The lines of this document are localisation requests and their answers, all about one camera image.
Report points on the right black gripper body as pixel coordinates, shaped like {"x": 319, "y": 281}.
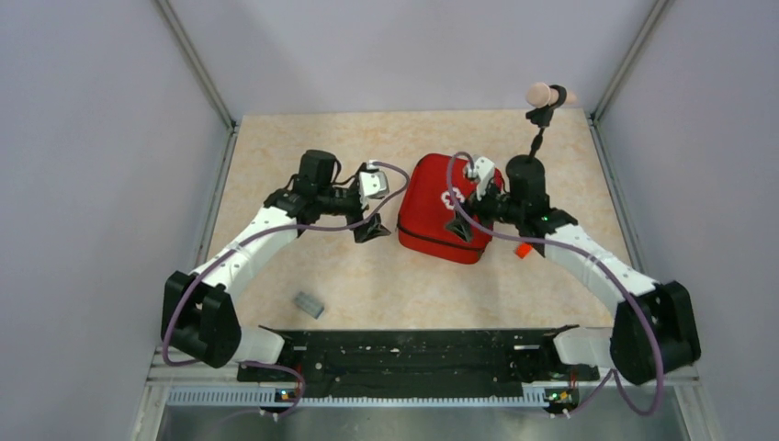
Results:
{"x": 495, "y": 206}

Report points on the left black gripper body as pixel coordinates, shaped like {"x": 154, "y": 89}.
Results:
{"x": 342, "y": 200}

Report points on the red black medicine kit bag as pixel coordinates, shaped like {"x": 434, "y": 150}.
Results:
{"x": 427, "y": 207}

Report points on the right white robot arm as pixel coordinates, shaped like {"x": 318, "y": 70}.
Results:
{"x": 654, "y": 330}

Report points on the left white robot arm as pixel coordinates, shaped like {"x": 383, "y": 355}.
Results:
{"x": 200, "y": 323}

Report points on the orange red block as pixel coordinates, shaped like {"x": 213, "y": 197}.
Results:
{"x": 523, "y": 250}

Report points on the grey blue pill blister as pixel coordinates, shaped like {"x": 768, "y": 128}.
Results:
{"x": 309, "y": 304}

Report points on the black microphone stand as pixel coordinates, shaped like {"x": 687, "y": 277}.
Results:
{"x": 545, "y": 99}

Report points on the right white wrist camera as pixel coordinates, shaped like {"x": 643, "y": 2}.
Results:
{"x": 480, "y": 170}

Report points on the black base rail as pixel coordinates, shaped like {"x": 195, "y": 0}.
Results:
{"x": 419, "y": 363}

